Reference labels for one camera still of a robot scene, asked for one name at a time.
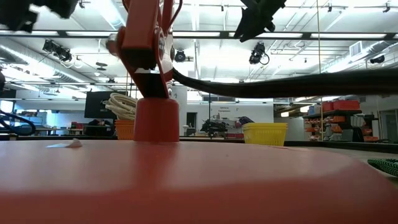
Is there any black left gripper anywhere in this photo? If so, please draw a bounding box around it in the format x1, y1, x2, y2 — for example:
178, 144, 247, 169
0, 0, 79, 34

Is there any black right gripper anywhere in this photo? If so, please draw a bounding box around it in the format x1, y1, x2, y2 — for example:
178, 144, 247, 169
234, 0, 287, 44

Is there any white cable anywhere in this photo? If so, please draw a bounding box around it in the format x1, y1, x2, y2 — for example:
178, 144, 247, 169
102, 92, 138, 121

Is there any white sign board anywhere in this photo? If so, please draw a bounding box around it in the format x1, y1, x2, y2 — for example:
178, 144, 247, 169
186, 103, 274, 124

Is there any thick black braided sleeve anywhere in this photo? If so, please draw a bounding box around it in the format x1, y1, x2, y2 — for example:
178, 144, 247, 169
172, 67, 398, 99

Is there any ceiling air vent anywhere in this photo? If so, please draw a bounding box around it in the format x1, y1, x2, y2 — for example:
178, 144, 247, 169
349, 40, 363, 57

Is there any yellow plastic basket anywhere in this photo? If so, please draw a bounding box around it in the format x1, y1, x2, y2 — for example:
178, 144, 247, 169
242, 122, 289, 147

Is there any black monitor screen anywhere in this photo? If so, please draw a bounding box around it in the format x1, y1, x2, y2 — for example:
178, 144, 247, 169
84, 90, 129, 120

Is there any red storage bin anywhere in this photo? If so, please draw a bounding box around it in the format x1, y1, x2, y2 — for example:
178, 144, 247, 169
332, 100, 361, 111

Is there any shelf with orange bins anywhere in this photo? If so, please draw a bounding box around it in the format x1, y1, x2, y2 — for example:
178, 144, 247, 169
303, 100, 380, 143

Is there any orange plastic basket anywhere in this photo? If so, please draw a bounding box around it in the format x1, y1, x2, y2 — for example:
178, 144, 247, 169
114, 119, 136, 141

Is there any black ceiling camera rig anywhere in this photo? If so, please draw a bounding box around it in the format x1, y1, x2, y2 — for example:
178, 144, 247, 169
42, 39, 73, 63

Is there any round black ceiling camera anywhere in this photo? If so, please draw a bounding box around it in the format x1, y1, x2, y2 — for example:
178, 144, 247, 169
174, 49, 187, 63

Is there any dark looped cable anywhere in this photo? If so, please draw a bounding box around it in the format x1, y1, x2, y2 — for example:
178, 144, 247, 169
0, 108, 37, 137

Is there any green braided cable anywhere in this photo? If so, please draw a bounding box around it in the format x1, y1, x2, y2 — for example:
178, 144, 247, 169
366, 158, 398, 178

